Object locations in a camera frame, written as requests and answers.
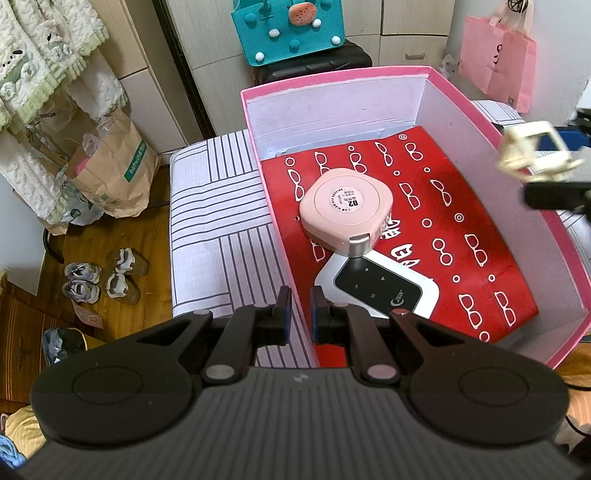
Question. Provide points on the grey crumpled plastic bag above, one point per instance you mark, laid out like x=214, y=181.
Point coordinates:
x=62, y=344

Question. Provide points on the brown paper bag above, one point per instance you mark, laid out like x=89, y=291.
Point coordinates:
x=115, y=175

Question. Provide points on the pink shopping bag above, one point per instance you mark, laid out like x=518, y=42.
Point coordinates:
x=498, y=60

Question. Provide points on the yellow cloth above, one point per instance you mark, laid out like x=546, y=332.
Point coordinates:
x=21, y=429

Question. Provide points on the white wardrobe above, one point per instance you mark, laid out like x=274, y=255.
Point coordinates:
x=207, y=69

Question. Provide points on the pink rounded square case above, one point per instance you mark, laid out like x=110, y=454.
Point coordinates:
x=346, y=203

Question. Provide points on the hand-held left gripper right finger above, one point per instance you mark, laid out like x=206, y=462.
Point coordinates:
x=317, y=318

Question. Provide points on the black suitcase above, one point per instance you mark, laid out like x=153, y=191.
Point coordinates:
x=323, y=60

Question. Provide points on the wooden bedside cabinet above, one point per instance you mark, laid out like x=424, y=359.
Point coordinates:
x=23, y=332

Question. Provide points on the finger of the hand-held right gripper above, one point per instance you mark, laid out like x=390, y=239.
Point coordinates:
x=554, y=196
x=581, y=124

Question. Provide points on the white fluffy towels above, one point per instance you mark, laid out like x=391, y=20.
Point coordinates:
x=41, y=69

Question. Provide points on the red bag with glasses print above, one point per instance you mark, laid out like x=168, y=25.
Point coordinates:
x=461, y=240

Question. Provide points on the grey sneaker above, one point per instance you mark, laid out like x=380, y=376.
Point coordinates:
x=83, y=271
x=81, y=291

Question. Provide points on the pink cardboard box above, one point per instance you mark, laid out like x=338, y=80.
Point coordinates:
x=461, y=138

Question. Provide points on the teal handbag with charms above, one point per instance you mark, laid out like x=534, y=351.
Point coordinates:
x=277, y=32

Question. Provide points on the white and green plastic bag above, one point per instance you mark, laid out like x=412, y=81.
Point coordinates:
x=81, y=207

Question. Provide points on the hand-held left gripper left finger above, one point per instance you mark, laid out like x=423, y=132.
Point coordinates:
x=282, y=318

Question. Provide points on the white and black pocket device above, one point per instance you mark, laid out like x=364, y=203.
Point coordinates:
x=383, y=282

